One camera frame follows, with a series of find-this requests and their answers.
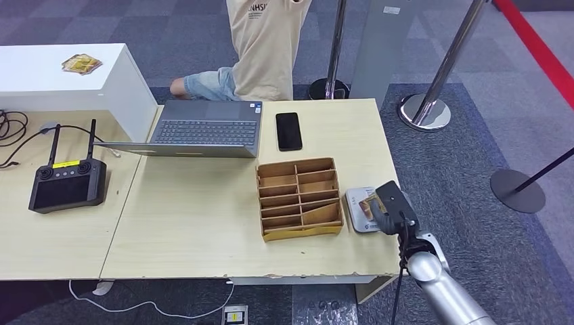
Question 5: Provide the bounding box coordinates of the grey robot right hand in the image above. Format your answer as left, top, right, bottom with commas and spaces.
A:
368, 180, 421, 237

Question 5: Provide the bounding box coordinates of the grey card reader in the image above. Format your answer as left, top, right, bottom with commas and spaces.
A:
344, 186, 382, 234

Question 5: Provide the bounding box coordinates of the cardboard card organizer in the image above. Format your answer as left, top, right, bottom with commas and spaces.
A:
255, 156, 345, 243

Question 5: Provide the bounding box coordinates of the person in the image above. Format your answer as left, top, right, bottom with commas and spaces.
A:
169, 0, 313, 102

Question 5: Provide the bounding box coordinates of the wooden desk leg panel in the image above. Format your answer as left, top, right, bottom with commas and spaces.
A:
355, 274, 398, 305

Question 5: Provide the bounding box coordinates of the clear plastic floor sheet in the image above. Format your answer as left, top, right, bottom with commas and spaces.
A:
291, 284, 359, 325

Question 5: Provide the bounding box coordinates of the black smartphone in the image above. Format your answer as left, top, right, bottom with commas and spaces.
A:
275, 112, 303, 152

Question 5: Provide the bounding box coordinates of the grey kiosk panel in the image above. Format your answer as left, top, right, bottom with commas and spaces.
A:
349, 0, 420, 111

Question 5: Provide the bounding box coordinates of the chrome stanchion with black base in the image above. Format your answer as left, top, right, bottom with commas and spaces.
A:
308, 0, 351, 101

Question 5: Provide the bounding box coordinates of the metal floor socket box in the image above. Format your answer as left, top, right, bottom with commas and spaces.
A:
221, 305, 249, 325

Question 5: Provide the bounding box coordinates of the grey laptop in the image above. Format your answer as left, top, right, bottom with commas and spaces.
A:
93, 99, 264, 159

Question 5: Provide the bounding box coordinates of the red barrier belt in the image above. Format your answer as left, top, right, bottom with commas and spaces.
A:
492, 0, 574, 111

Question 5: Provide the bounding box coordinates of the white shoe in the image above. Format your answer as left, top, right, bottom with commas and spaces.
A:
91, 280, 116, 297

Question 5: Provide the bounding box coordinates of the black remote controller with antennas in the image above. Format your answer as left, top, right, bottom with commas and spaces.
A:
28, 118, 108, 215

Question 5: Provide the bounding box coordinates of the stack of gold cards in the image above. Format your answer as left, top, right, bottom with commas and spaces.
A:
61, 53, 103, 75

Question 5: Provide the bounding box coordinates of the white cabinet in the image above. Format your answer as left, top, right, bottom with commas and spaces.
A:
0, 43, 158, 142

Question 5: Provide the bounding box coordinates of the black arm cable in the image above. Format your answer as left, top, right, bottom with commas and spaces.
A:
390, 211, 411, 325

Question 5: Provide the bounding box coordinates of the grey desk frame rail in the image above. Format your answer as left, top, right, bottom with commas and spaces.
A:
226, 274, 375, 286

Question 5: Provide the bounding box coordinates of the white floor cable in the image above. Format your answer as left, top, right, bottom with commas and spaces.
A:
68, 280, 236, 320

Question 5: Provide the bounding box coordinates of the thin black cable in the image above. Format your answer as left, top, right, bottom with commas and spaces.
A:
0, 121, 122, 171

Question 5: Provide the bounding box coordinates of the coiled black cable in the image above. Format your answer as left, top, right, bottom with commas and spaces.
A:
0, 110, 29, 148

